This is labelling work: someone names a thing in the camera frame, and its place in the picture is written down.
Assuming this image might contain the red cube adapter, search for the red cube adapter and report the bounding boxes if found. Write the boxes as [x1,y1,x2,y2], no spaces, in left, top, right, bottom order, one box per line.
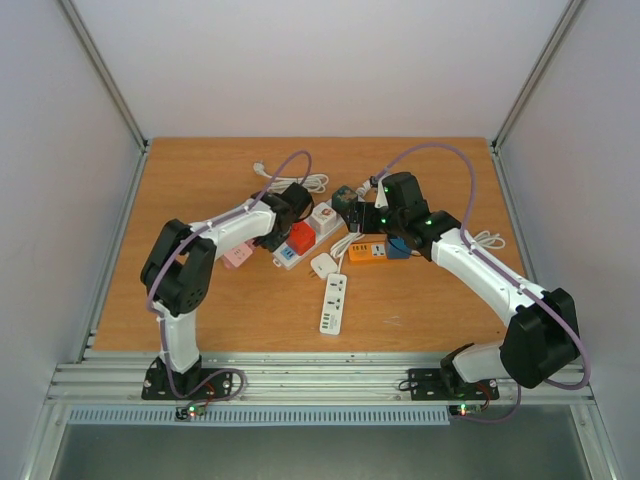
[286,221,316,256]

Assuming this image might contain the dark green cube adapter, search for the dark green cube adapter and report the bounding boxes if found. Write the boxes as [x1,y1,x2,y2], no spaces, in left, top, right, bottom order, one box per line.
[331,185,358,212]

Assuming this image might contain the blue cube adapter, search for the blue cube adapter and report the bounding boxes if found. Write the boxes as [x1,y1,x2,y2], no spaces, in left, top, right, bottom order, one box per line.
[385,236,412,260]

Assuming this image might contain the long white multicolour power strip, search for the long white multicolour power strip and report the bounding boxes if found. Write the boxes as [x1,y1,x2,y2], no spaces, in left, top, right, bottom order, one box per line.
[273,212,344,270]

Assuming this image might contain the white cube adapter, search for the white cube adapter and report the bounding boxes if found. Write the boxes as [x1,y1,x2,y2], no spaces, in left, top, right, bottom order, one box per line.
[308,202,337,235]

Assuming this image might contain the small white adapter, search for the small white adapter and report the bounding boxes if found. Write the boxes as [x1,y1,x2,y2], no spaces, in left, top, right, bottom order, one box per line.
[310,253,338,280]

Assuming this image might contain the pink cube adapter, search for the pink cube adapter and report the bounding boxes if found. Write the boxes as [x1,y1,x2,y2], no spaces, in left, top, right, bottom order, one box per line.
[222,242,255,269]

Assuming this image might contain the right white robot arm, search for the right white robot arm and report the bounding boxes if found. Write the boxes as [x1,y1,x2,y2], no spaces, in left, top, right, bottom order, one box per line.
[342,172,584,397]

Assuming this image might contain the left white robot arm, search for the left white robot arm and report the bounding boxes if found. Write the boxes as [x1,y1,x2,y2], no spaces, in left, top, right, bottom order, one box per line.
[140,183,313,398]

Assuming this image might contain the orange power strip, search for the orange power strip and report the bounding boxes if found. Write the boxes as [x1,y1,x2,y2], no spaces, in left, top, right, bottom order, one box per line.
[347,242,388,265]

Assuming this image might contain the white power strip with USB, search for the white power strip with USB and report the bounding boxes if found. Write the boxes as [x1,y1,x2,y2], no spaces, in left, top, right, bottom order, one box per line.
[319,273,347,336]

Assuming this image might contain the right small circuit board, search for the right small circuit board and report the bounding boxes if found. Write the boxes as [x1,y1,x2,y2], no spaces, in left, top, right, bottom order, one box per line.
[449,403,484,417]

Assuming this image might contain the small circuit board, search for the small circuit board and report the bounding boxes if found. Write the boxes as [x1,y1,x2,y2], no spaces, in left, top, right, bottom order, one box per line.
[449,403,484,417]
[175,405,207,421]

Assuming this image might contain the left small circuit board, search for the left small circuit board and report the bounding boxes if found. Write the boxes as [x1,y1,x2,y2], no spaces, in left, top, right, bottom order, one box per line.
[175,405,207,421]

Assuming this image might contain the teal strip white cable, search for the teal strip white cable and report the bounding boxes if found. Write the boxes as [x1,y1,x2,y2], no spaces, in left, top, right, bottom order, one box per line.
[254,160,331,195]

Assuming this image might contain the white strip cable centre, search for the white strip cable centre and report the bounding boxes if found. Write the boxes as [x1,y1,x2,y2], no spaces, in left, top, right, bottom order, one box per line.
[329,174,376,261]

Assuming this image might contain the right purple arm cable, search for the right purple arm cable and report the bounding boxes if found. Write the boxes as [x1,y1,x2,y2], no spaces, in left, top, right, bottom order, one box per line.
[379,142,594,424]

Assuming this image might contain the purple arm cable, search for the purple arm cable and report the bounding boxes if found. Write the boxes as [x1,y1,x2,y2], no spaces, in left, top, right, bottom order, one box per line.
[144,149,314,396]
[379,142,594,424]

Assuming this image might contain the white cable bundle right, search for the white cable bundle right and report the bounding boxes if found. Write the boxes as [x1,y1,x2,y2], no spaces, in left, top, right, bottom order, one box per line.
[469,229,507,250]

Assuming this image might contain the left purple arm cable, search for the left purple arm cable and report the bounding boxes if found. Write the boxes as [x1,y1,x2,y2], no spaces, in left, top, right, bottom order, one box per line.
[144,149,314,396]

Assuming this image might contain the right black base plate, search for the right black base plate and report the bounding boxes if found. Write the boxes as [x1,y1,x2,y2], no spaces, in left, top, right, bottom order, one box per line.
[397,368,500,401]

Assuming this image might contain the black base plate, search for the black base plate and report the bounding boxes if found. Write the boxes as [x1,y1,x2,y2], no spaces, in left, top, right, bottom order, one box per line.
[397,368,500,401]
[141,356,233,401]

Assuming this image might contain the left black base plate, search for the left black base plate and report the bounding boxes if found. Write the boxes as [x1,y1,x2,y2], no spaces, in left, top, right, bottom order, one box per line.
[141,356,233,401]

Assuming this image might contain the grey slotted cable duct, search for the grey slotted cable duct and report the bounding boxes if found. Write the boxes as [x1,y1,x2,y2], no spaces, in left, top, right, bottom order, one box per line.
[67,405,450,427]

